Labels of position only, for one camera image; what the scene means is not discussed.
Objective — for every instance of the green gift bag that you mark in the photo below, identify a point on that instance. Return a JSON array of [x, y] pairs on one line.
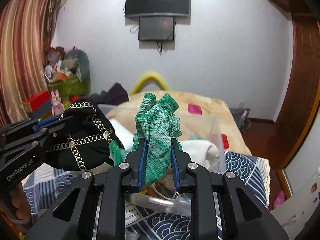
[[71, 86]]

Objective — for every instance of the large wall television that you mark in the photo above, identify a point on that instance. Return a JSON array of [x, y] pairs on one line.
[[141, 8]]

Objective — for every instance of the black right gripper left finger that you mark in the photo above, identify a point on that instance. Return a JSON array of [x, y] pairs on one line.
[[134, 180]]

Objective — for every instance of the yellow foam tube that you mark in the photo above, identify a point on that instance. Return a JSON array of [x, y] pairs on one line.
[[148, 78]]

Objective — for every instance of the striped red curtain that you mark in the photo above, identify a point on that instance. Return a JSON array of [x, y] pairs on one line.
[[27, 30]]

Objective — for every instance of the red box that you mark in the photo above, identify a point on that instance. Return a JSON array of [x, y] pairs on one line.
[[36, 101]]

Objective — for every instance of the green knit cloth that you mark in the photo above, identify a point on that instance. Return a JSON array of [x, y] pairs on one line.
[[156, 122]]

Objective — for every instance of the black clothes pile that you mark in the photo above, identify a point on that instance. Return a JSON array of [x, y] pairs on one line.
[[115, 96]]

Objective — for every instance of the blue white patterned tablecloth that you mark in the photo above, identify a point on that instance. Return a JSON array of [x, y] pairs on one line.
[[222, 207]]

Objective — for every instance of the clear plastic storage box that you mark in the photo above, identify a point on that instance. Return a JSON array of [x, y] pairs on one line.
[[200, 139]]

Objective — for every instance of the small wall monitor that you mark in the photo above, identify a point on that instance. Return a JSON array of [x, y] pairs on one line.
[[156, 28]]

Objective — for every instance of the colourful floral cloth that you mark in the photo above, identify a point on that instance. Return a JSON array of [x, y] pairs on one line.
[[150, 191]]

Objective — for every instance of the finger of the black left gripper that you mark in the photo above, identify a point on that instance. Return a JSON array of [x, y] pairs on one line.
[[25, 132]]

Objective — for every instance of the clear plastic bag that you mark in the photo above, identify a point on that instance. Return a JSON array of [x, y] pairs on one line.
[[175, 203]]

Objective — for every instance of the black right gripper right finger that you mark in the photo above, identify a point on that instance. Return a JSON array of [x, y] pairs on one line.
[[179, 162]]

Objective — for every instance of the pink bunny figure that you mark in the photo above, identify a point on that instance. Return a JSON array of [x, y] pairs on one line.
[[57, 105]]

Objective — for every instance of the person's right hand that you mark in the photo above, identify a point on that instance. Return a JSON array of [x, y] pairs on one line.
[[20, 202]]

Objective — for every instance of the grey green plush toy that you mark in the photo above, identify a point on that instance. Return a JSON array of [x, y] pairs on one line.
[[82, 67]]

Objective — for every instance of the orange floral blanket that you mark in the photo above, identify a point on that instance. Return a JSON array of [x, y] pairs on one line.
[[196, 104]]

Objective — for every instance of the brown wooden door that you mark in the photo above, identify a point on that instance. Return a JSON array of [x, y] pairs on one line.
[[301, 101]]

